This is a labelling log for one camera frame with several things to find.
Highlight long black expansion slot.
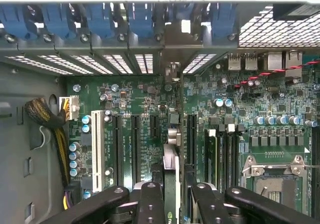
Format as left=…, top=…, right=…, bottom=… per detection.
left=186, top=113, right=199, bottom=168
left=130, top=113, right=143, bottom=185
left=111, top=113, right=124, bottom=188

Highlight CPU socket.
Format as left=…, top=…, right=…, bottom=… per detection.
left=240, top=155, right=312, bottom=216

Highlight socket locking lever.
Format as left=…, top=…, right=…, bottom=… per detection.
left=241, top=163, right=320, bottom=173

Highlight short black expansion slot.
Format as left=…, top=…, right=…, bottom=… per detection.
left=149, top=114, right=160, bottom=139

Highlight white PCI expansion slot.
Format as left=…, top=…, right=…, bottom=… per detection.
left=90, top=110, right=105, bottom=193

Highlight green motherboard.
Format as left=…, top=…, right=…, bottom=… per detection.
left=66, top=51, right=320, bottom=216

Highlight white power connector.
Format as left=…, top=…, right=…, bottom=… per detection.
left=58, top=96, right=81, bottom=121

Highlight silver USB port block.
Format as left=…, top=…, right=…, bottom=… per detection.
left=227, top=52, right=258, bottom=71

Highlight silver network port block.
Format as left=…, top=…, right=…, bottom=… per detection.
left=266, top=49, right=303, bottom=71

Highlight open PC case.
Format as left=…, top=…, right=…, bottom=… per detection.
left=0, top=0, right=320, bottom=224

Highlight blue slot clip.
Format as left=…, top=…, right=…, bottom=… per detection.
left=41, top=3, right=76, bottom=39
left=84, top=3, right=116, bottom=39
left=127, top=3, right=155, bottom=38
left=0, top=4, right=30, bottom=39
left=208, top=3, right=238, bottom=39

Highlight black labelled block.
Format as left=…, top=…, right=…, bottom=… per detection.
left=272, top=3, right=320, bottom=21

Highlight purple yellow wires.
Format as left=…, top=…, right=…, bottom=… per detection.
left=62, top=190, right=75, bottom=211

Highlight braided black yellow wire bundle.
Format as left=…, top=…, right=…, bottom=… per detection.
left=24, top=97, right=71, bottom=188

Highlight red black twisted wire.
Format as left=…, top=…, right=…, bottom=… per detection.
left=233, top=60, right=320, bottom=89

